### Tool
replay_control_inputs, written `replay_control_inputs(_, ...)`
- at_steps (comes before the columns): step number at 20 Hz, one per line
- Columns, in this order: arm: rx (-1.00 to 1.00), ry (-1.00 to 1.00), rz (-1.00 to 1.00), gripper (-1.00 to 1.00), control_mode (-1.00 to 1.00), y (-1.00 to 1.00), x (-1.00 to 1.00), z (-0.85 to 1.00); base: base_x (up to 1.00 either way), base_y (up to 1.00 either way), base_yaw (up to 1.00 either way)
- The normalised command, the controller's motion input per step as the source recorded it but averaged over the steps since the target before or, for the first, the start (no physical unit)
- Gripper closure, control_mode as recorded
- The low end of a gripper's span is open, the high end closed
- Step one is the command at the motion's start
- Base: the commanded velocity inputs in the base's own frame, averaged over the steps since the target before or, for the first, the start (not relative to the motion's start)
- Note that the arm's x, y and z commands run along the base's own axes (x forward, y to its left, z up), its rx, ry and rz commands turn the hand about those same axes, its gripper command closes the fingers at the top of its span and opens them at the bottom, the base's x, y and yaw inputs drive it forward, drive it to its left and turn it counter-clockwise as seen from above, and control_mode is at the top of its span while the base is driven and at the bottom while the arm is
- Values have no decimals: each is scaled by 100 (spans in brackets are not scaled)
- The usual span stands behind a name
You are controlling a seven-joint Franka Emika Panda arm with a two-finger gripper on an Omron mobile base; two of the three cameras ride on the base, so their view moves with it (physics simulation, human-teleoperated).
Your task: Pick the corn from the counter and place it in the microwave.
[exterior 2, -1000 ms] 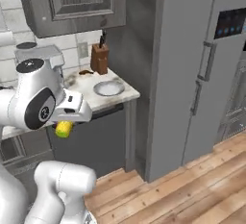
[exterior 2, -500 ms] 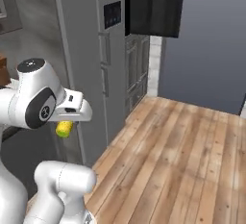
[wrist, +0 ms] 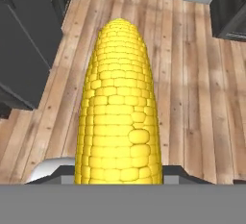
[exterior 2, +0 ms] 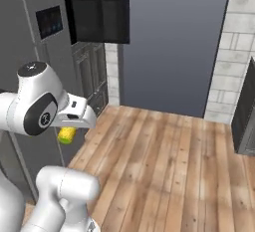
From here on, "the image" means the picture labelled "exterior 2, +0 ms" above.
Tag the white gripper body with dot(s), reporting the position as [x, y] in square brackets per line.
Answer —
[83, 119]

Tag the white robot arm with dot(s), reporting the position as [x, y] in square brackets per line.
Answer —
[36, 110]

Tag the yellow corn cob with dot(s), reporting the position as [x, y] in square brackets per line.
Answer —
[66, 135]

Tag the black microwave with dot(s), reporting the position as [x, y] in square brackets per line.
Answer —
[84, 18]

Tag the black microwave door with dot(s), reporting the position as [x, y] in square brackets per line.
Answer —
[115, 19]

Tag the dark grey tall cupboard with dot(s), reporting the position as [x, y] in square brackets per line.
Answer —
[94, 73]

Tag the grey fridge with screen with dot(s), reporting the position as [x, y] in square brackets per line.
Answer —
[20, 27]

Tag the black oven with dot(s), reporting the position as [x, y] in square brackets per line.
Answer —
[245, 113]

